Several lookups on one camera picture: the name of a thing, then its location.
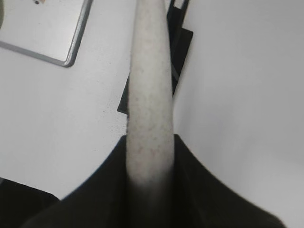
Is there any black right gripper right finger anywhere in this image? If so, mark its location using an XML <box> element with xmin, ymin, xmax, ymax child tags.
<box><xmin>172</xmin><ymin>134</ymin><xmax>285</xmax><ymax>228</ymax></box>

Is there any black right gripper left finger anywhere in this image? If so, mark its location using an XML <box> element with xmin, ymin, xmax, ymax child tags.
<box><xmin>23</xmin><ymin>136</ymin><xmax>130</xmax><ymax>228</ymax></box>

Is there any white-handled kitchen knife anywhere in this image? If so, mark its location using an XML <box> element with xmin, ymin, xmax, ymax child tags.
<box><xmin>126</xmin><ymin>0</ymin><xmax>174</xmax><ymax>188</ymax></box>

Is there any black knife stand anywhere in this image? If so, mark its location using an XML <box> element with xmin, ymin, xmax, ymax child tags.
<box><xmin>117</xmin><ymin>0</ymin><xmax>194</xmax><ymax>115</ymax></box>

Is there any white grey-rimmed cutting board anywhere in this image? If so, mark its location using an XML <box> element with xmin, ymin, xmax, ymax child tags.
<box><xmin>0</xmin><ymin>0</ymin><xmax>93</xmax><ymax>67</ymax></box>

